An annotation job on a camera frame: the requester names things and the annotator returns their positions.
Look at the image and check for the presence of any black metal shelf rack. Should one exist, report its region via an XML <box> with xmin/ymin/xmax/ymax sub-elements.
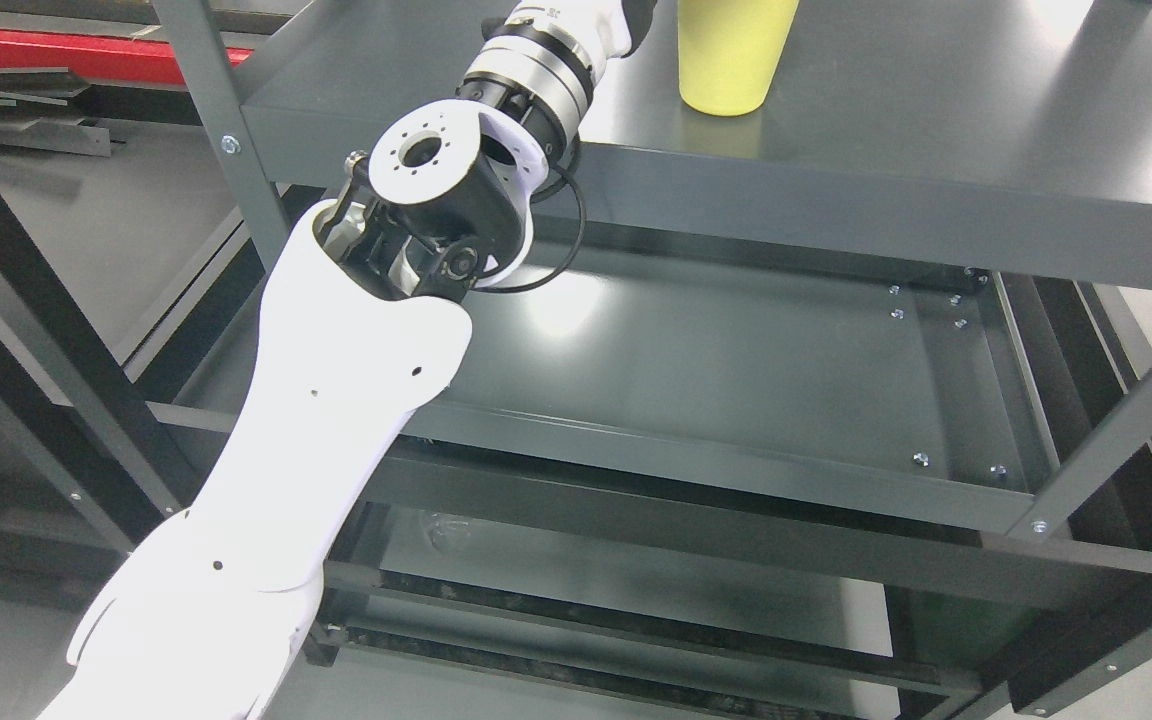
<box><xmin>0</xmin><ymin>61</ymin><xmax>262</xmax><ymax>553</ymax></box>

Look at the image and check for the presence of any yellow plastic cup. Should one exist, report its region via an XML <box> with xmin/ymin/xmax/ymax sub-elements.
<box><xmin>677</xmin><ymin>1</ymin><xmax>799</xmax><ymax>118</ymax></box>

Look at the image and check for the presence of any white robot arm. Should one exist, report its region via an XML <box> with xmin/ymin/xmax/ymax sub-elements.
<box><xmin>41</xmin><ymin>1</ymin><xmax>654</xmax><ymax>719</ymax></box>

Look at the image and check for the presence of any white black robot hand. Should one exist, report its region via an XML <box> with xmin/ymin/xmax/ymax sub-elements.
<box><xmin>507</xmin><ymin>1</ymin><xmax>657</xmax><ymax>58</ymax></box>

